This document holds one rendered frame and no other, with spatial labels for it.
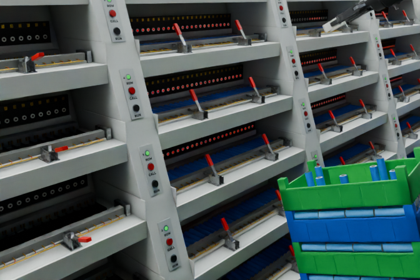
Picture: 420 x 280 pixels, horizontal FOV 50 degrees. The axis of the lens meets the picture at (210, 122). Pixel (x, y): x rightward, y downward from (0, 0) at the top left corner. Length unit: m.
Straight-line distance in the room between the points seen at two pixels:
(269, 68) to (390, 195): 0.75
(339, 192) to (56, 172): 0.62
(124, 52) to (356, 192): 0.63
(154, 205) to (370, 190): 0.50
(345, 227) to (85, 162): 0.60
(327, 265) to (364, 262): 0.09
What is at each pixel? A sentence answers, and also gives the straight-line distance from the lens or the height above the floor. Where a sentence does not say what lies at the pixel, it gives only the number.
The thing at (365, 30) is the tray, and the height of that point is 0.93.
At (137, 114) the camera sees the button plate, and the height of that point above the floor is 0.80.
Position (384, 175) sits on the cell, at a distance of 1.20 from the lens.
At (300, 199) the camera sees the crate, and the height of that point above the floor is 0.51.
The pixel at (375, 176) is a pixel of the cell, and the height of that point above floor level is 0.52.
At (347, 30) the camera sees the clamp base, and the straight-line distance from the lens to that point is 2.05.
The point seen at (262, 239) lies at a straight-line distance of 1.40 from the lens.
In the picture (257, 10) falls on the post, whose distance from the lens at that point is 1.63.
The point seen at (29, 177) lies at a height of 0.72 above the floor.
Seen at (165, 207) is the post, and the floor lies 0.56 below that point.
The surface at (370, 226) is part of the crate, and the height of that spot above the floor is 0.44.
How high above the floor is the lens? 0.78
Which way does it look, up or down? 2 degrees down
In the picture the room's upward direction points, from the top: 14 degrees counter-clockwise
